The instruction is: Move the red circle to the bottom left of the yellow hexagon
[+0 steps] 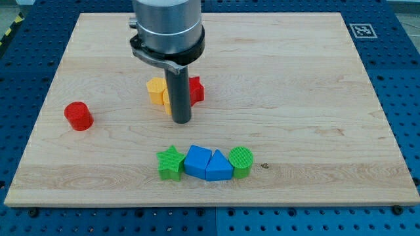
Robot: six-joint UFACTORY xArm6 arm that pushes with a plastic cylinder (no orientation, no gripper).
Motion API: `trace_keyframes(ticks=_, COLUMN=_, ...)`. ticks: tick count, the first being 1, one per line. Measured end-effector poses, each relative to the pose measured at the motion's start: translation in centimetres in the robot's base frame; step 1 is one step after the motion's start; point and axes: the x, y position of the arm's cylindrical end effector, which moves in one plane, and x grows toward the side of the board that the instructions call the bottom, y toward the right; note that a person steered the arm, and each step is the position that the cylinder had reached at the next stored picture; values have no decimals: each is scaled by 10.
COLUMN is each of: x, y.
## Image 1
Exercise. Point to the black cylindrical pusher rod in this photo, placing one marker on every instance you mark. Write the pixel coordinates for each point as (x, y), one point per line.
(179, 95)

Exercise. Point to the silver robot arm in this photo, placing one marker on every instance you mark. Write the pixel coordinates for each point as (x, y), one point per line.
(170, 36)

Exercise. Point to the yellow hexagon block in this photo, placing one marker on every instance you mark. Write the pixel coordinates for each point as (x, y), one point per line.
(156, 87)

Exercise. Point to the yellow block behind rod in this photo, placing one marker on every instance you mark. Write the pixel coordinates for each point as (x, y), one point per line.
(166, 102)

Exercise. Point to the red star block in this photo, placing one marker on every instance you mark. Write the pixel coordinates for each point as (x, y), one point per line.
(197, 90)

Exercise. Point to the green star block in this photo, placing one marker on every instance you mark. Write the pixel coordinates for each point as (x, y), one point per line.
(170, 164)

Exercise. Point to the blue cube block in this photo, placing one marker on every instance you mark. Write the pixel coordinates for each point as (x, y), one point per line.
(196, 161)

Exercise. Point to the blue triangle block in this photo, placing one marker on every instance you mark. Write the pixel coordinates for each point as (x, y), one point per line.
(219, 168)

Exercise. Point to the green cylinder block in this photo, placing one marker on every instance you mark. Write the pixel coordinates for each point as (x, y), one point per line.
(241, 159)

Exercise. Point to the red cylinder block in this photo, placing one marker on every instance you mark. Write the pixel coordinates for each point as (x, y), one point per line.
(78, 116)

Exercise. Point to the wooden board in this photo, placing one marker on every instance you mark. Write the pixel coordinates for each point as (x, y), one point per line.
(291, 87)

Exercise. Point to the white fiducial marker tag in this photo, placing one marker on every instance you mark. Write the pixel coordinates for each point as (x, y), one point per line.
(363, 31)

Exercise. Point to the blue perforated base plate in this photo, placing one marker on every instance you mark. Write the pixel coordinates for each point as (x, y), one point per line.
(29, 63)

